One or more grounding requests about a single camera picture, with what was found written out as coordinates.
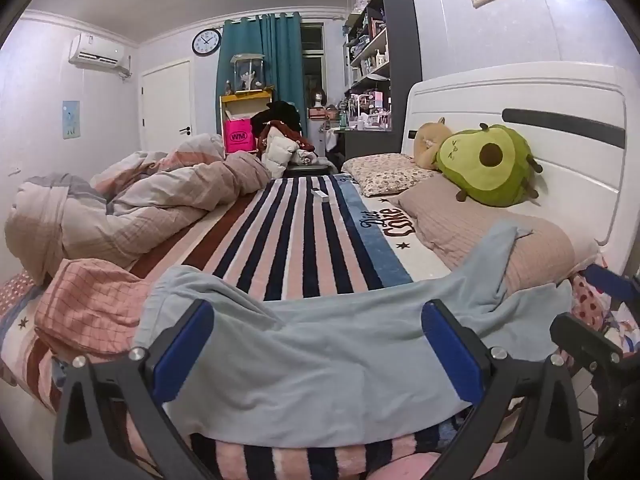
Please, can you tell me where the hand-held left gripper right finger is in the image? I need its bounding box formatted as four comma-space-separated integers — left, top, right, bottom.
421, 298, 586, 480

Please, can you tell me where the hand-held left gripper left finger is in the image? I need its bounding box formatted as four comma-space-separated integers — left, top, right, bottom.
52, 299, 216, 480

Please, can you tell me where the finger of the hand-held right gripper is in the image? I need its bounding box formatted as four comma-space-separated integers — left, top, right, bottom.
549, 312, 624, 377
584, 264, 640, 312

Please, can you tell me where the light blue towel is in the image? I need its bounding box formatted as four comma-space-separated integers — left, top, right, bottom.
132, 220, 574, 449

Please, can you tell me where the strawberry print cloth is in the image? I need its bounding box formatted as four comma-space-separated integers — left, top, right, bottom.
570, 274, 610, 332

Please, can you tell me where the pink checkered cloth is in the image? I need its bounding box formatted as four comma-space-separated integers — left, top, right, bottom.
34, 258, 152, 359

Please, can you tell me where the white bed headboard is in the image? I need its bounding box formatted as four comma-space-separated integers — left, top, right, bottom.
402, 61, 629, 277

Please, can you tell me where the dusty pink pillow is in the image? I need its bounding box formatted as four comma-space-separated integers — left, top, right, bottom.
395, 177, 599, 295

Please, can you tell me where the beige pink quilt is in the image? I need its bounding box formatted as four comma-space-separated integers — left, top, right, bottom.
5, 132, 274, 287

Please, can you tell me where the striped fleece blanket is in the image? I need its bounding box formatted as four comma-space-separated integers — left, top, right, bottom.
0, 172, 506, 480

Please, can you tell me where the green avocado plush toy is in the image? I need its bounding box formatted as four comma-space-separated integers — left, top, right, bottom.
436, 123, 544, 209

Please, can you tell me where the floral pillow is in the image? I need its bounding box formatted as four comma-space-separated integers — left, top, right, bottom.
341, 153, 442, 199

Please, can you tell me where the tan plush toy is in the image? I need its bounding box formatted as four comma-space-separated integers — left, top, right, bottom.
412, 117, 454, 170

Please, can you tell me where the white puffer jacket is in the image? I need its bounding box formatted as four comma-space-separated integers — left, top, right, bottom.
262, 132, 299, 179

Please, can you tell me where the pink shopping bag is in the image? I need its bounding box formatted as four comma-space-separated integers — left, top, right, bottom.
223, 119, 259, 155

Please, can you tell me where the grey garment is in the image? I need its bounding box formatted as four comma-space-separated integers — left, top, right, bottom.
294, 147, 332, 167

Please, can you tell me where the red-brown garment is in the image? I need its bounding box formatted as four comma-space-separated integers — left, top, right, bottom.
257, 120, 317, 154

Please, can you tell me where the white door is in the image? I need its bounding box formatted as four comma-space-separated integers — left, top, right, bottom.
139, 59, 197, 154

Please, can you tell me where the yellow white shelf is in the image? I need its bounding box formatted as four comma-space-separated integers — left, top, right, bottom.
220, 88, 275, 137

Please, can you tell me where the glass display case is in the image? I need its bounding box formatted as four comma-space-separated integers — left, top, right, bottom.
230, 53, 266, 95

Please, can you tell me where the teal curtain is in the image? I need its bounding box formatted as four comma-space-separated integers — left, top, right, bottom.
215, 11, 307, 134

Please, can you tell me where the white air conditioner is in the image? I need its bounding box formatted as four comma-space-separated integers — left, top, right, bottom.
68, 33, 132, 79

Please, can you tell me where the dark shelf unit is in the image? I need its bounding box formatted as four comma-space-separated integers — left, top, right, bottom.
342, 0, 424, 162

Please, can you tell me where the window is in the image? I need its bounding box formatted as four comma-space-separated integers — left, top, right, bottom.
301, 22, 326, 111

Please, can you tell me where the small blue wall poster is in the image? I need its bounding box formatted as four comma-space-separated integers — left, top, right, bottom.
62, 100, 82, 139

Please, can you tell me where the round wall clock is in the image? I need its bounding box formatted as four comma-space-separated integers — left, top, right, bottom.
192, 28, 222, 57

